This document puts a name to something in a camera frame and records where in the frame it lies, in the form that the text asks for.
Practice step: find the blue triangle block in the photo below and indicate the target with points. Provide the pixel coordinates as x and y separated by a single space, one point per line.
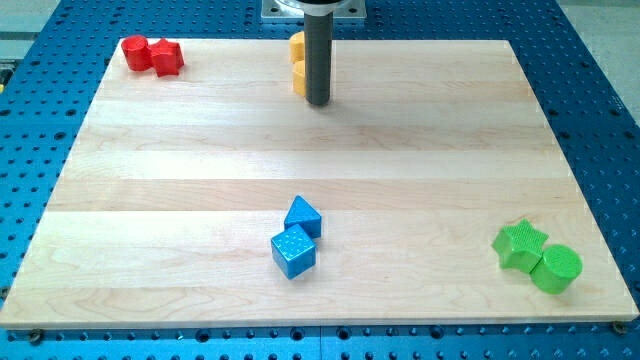
302 213

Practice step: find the yellow hexagon block lower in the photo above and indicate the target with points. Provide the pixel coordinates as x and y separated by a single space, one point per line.
298 78

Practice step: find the blue cube block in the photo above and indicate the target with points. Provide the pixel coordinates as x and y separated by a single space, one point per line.
293 251

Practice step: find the yellow block upper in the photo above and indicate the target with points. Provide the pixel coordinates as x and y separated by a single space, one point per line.
297 47

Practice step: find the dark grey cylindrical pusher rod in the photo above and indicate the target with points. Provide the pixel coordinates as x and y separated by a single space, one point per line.
318 33

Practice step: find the light wooden board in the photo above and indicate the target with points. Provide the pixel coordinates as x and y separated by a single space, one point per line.
165 209

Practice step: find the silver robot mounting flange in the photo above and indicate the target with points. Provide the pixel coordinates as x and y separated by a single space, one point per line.
290 10

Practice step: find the red star block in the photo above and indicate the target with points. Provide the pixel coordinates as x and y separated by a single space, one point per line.
166 57

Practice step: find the green star block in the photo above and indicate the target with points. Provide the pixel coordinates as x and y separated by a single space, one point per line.
519 246

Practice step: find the red cylinder block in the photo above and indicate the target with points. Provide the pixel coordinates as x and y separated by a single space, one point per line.
136 52

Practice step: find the green cylinder block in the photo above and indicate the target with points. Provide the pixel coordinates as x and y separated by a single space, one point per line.
559 266

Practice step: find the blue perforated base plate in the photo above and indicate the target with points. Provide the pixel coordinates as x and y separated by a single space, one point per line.
581 57

